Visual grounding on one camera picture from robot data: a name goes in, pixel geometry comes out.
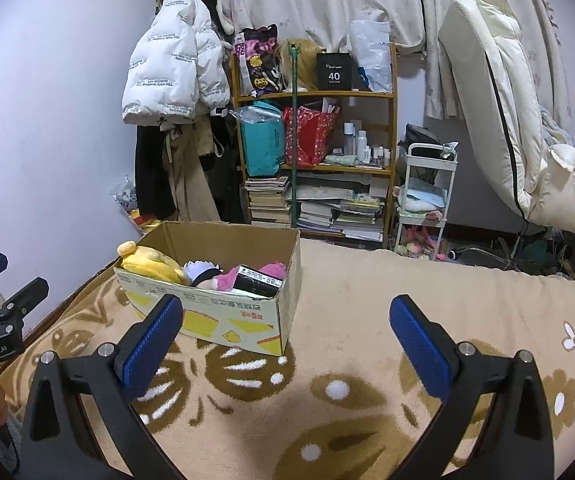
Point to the white curtain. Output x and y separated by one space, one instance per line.
342 0

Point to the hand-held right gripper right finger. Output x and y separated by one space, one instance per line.
420 350

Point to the yellow dog plush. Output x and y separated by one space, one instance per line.
152 265

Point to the beige garment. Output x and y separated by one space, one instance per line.
192 180

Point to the wooden shelf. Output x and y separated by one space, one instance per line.
342 95

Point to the stack of books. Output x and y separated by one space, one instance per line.
267 205

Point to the cream recliner chair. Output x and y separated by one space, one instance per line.
512 110

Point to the red gift bag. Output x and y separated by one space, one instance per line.
312 137

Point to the white trolley cart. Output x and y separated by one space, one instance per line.
425 200

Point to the pile of papers and booklets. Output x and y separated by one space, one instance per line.
342 215

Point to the printed cardboard box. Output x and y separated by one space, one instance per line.
247 322

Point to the teal bag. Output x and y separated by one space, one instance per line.
262 145

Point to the blond wig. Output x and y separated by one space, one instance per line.
307 67

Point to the black white plush toy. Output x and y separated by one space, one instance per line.
202 270

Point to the green pole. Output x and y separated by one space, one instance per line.
295 150

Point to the white puffer jacket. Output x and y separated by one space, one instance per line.
172 60

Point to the black box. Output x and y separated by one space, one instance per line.
335 72

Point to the group of small bottles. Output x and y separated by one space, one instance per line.
362 145

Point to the beige patterned blanket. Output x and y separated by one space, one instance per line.
347 310

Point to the clear plastic bag of toys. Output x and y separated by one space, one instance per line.
132 205

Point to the colourful printed bag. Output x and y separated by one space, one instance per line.
257 65

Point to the white plastic bag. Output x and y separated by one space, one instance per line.
372 55

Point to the black coat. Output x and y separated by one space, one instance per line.
152 175

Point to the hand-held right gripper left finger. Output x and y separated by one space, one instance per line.
152 345

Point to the black tissue pack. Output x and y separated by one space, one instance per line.
260 282

